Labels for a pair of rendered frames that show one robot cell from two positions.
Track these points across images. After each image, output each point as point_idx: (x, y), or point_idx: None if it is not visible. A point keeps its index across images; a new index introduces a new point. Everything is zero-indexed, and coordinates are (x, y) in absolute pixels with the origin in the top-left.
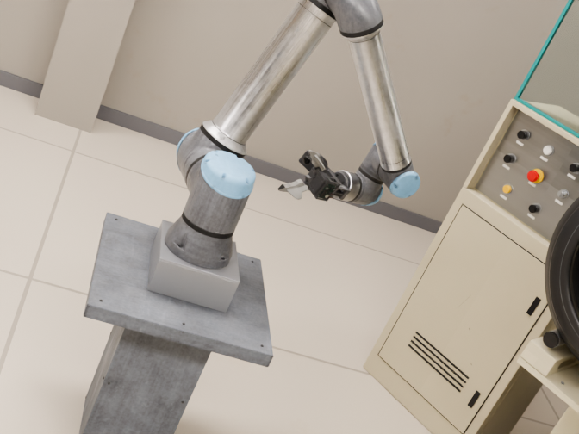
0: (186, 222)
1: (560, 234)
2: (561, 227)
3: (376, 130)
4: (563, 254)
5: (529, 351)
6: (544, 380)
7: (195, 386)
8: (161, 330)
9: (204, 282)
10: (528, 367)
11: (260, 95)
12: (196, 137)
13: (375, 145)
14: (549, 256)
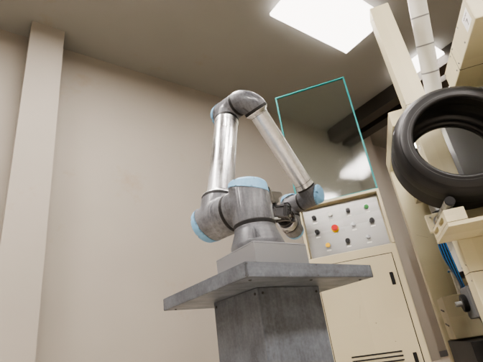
0: (247, 222)
1: (405, 153)
2: (402, 153)
3: (290, 164)
4: (415, 157)
5: (448, 215)
6: (469, 219)
7: (333, 358)
8: (303, 268)
9: (287, 252)
10: (456, 222)
11: (228, 161)
12: (206, 199)
13: (283, 200)
14: (409, 168)
